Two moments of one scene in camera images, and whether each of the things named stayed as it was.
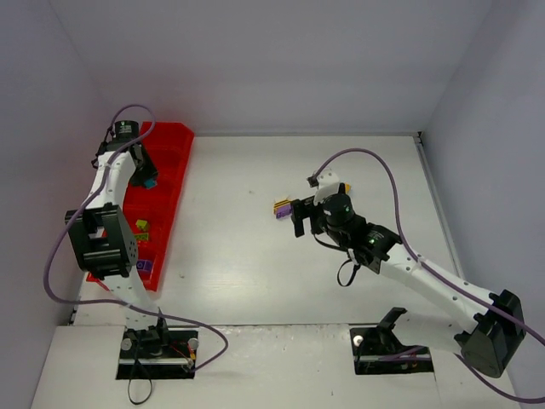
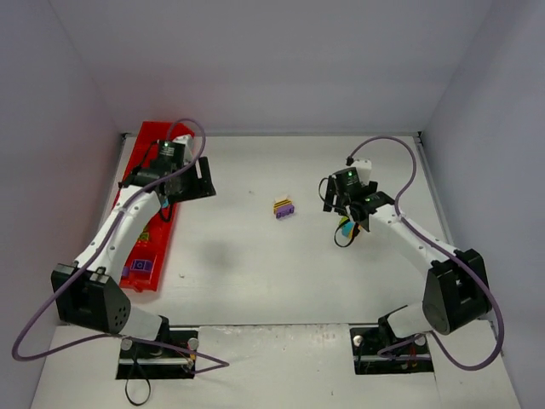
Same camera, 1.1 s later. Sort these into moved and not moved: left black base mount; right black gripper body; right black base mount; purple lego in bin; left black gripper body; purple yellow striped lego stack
Moved: right black gripper body; left black gripper body
Not moved: left black base mount; right black base mount; purple lego in bin; purple yellow striped lego stack
